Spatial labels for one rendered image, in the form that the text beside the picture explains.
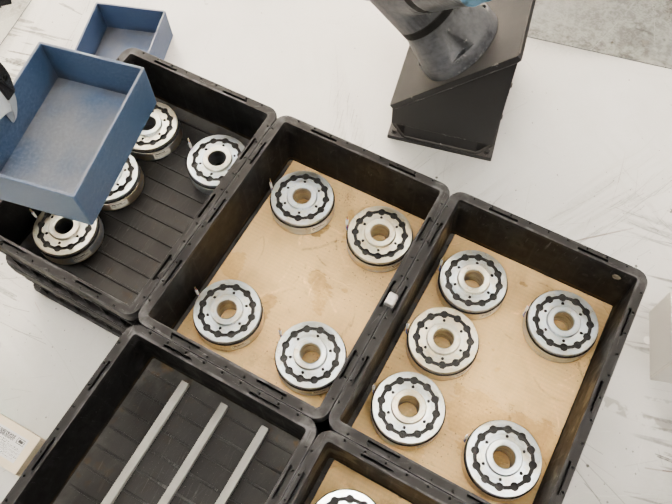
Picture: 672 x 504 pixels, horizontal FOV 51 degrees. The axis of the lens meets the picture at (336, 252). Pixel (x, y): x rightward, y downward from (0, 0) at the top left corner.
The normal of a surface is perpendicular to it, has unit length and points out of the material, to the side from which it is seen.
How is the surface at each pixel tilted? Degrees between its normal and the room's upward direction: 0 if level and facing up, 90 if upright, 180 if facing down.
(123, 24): 90
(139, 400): 0
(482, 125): 90
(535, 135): 0
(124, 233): 0
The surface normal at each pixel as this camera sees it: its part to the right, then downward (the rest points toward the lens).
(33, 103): 0.96, 0.26
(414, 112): -0.29, 0.86
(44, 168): 0.00, -0.44
